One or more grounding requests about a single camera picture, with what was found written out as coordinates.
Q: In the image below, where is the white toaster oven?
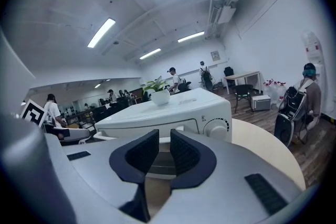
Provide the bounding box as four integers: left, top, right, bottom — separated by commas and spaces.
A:
93, 87, 233, 179

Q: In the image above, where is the green plant in white pot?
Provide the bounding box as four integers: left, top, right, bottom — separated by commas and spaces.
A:
141, 75, 171, 106

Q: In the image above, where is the silver equipment case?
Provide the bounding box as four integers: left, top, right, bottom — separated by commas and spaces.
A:
250, 94, 272, 112

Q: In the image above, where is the black mesh chair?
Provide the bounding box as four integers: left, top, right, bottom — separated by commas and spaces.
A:
233, 84, 255, 114

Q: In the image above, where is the cluster of clear water jugs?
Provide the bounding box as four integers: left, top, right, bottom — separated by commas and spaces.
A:
263, 78, 287, 106

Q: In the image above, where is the water dispenser with bottle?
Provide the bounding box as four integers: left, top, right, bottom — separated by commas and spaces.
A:
301, 29, 325, 82

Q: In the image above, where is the white desk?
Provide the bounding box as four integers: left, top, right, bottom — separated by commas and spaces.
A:
223, 70, 264, 95

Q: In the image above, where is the black rounded case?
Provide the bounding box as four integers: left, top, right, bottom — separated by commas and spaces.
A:
274, 112, 295, 148

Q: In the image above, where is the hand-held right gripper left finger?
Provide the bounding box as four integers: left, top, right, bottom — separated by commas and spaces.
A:
109, 129, 160, 185

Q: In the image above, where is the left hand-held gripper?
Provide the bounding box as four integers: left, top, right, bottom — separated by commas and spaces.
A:
20, 99, 91, 145

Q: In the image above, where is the white ceiling air unit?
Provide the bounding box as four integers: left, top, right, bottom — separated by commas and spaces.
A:
216, 5, 237, 25

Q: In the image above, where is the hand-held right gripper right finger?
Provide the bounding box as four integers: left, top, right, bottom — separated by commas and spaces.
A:
170, 129, 217, 191

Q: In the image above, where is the long ceiling light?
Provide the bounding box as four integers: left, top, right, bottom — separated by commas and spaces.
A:
87, 17, 117, 49
177, 31, 205, 44
139, 48, 162, 60

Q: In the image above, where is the black bag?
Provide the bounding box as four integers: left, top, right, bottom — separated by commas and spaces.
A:
223, 66, 235, 79

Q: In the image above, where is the black office chair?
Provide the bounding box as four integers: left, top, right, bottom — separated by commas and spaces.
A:
177, 81, 193, 93

